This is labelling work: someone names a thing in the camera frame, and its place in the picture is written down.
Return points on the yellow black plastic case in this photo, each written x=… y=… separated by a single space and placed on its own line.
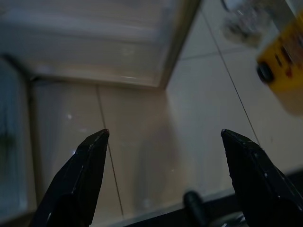
x=284 y=59

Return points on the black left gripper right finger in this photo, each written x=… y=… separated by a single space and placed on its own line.
x=258 y=184

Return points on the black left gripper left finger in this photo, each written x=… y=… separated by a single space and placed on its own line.
x=80 y=179

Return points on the clear plastic bag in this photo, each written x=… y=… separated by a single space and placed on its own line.
x=246 y=23

